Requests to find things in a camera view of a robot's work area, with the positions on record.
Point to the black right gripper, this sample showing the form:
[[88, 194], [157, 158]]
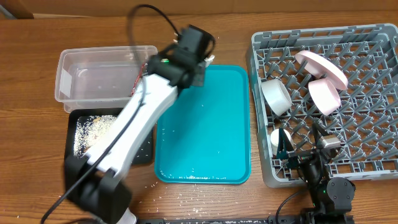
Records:
[[302, 154]]

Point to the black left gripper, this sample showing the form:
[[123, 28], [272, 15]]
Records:
[[199, 78]]

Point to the white paper cup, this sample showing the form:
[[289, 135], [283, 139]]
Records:
[[274, 137]]

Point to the small pink white bowl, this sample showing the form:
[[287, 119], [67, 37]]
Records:
[[324, 96]]

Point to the grey bowl with rice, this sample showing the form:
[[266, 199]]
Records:
[[277, 96]]

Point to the large white plate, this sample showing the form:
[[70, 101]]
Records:
[[318, 66]]

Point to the white napkin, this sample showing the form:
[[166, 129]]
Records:
[[209, 60]]

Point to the red silver foil wrapper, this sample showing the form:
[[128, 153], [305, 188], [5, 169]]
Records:
[[138, 78]]

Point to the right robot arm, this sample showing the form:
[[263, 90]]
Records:
[[331, 196]]

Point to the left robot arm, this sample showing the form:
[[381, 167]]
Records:
[[95, 182]]

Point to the teal plastic tray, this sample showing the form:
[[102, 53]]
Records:
[[204, 137]]

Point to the grey plastic dish rack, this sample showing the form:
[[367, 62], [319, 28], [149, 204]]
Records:
[[365, 122]]

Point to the clear plastic bin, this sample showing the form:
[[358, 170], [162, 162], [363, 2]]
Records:
[[98, 77]]

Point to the food scraps rice pile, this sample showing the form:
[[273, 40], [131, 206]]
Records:
[[89, 130]]

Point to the black plastic tray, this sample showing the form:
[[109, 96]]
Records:
[[73, 117]]

